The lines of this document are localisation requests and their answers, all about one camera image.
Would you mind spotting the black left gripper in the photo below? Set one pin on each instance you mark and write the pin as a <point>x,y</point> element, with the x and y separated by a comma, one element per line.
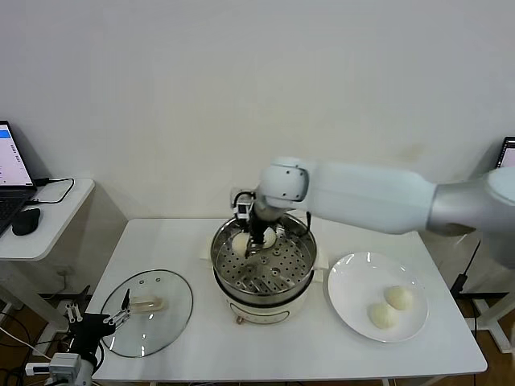
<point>90,326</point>

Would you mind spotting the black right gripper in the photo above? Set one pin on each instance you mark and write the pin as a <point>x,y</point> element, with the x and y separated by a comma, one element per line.
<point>258,227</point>

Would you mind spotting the white steamed baozi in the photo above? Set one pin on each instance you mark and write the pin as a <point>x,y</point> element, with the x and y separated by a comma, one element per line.
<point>240,243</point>
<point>271,238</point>
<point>399,297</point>
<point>383,316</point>

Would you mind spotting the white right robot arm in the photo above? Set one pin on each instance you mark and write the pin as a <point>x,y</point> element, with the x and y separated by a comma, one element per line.
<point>362,201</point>

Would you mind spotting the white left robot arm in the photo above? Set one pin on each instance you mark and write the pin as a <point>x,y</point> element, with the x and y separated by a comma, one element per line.
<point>86,374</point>

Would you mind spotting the stainless steel steamer basket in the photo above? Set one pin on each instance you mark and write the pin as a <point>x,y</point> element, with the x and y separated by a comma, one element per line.
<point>289,257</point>

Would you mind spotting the cream electric cooker pot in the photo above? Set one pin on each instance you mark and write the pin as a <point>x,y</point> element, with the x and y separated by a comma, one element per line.
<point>261,311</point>

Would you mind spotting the white side table with mouse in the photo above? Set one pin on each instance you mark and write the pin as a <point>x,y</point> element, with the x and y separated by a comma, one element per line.
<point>60,225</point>

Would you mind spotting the white round plate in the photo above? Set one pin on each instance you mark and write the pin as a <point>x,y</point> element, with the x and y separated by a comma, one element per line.
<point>354,281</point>

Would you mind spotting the black computer mouse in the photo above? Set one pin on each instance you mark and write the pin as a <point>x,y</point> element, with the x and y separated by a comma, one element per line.
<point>26,222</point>

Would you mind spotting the laptop with white screen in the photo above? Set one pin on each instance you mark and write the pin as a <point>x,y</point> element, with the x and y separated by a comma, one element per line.
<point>12,161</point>

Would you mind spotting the white side table with label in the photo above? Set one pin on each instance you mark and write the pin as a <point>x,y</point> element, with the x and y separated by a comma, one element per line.
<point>493,321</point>

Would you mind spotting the laptop with dark screen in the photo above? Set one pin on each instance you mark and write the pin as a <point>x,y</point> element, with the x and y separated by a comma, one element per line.
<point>507,153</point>

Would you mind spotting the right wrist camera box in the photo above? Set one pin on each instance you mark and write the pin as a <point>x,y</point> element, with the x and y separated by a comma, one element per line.
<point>242,209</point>

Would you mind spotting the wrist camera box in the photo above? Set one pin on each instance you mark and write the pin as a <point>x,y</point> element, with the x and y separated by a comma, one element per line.
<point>64,364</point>
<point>242,209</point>

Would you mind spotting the white wall socket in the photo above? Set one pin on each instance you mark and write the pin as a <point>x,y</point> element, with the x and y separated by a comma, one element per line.
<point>64,269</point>

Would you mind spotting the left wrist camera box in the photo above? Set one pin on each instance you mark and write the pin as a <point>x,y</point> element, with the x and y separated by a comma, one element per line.
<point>64,364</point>

